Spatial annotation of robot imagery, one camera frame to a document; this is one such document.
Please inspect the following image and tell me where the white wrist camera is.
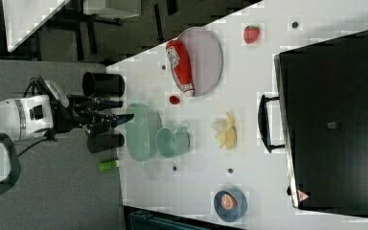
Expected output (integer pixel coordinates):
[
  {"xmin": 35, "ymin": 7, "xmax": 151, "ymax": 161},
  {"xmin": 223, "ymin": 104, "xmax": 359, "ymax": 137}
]
[{"xmin": 42, "ymin": 80, "xmax": 69, "ymax": 107}]

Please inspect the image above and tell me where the black round container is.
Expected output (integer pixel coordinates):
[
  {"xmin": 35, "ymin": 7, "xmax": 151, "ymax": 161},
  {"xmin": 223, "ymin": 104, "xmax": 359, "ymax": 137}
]
[{"xmin": 87, "ymin": 134, "xmax": 125, "ymax": 154}]

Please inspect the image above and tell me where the red ketchup bottle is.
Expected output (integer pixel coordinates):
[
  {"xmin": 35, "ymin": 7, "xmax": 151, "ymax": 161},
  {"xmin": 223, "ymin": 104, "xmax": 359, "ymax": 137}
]
[{"xmin": 166, "ymin": 39, "xmax": 195, "ymax": 97}]

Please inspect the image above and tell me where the orange slice toy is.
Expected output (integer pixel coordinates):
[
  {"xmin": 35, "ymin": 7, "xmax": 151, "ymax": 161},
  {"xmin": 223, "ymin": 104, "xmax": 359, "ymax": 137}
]
[{"xmin": 221, "ymin": 194, "xmax": 237, "ymax": 210}]

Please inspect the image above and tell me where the black cylindrical cup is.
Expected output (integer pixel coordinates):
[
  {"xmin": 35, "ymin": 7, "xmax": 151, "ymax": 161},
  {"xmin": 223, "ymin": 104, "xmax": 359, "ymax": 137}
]
[{"xmin": 81, "ymin": 72, "xmax": 125, "ymax": 98}]

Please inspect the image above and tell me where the grey round plate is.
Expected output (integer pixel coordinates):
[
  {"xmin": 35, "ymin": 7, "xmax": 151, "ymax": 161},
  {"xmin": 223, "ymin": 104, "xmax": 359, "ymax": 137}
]
[{"xmin": 177, "ymin": 27, "xmax": 222, "ymax": 97}]

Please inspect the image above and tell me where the green mug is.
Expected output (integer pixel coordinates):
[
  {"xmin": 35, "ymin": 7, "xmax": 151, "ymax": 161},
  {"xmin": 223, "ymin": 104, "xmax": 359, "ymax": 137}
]
[{"xmin": 155, "ymin": 126, "xmax": 190, "ymax": 158}]

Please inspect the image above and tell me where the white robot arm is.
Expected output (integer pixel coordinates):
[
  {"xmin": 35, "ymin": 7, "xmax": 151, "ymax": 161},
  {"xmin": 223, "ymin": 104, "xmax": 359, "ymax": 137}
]
[{"xmin": 0, "ymin": 95, "xmax": 134, "ymax": 195}]

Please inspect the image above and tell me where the blue bowl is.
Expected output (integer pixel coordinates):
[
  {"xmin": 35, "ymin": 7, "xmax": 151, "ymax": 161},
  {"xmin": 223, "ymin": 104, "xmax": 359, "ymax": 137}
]
[{"xmin": 214, "ymin": 187, "xmax": 247, "ymax": 222}]

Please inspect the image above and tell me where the peeled yellow toy banana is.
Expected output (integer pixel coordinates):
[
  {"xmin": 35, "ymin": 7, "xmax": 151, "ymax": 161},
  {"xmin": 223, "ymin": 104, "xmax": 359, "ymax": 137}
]
[{"xmin": 211, "ymin": 112, "xmax": 237, "ymax": 150}]

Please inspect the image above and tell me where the red toy strawberry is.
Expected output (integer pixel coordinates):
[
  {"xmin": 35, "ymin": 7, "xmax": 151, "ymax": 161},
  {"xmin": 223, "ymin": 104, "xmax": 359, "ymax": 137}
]
[{"xmin": 243, "ymin": 26, "xmax": 261, "ymax": 44}]

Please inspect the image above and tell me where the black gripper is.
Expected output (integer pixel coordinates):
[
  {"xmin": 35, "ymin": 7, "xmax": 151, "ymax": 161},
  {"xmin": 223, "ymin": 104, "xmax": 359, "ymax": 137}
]
[{"xmin": 49, "ymin": 95, "xmax": 134, "ymax": 136}]

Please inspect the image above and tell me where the black toaster oven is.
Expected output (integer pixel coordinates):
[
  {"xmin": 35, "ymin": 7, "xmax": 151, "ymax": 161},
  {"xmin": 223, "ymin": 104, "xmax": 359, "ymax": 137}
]
[{"xmin": 273, "ymin": 30, "xmax": 368, "ymax": 218}]

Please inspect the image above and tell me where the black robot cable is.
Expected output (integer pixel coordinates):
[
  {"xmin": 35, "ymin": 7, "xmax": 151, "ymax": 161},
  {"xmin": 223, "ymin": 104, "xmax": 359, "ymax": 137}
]
[{"xmin": 16, "ymin": 76, "xmax": 58, "ymax": 158}]

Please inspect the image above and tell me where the green oval colander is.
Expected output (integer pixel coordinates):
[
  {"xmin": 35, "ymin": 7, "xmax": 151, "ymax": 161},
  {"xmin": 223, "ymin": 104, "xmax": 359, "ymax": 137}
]
[{"xmin": 125, "ymin": 103, "xmax": 161, "ymax": 162}]

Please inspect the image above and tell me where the small red toy fruit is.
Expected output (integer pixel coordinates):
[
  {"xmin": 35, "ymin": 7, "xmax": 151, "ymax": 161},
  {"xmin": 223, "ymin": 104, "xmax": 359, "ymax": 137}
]
[{"xmin": 169, "ymin": 95, "xmax": 180, "ymax": 104}]

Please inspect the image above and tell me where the white side table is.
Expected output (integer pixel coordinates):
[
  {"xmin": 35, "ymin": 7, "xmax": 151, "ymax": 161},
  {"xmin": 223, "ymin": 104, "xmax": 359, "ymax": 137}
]
[{"xmin": 1, "ymin": 0, "xmax": 71, "ymax": 53}]

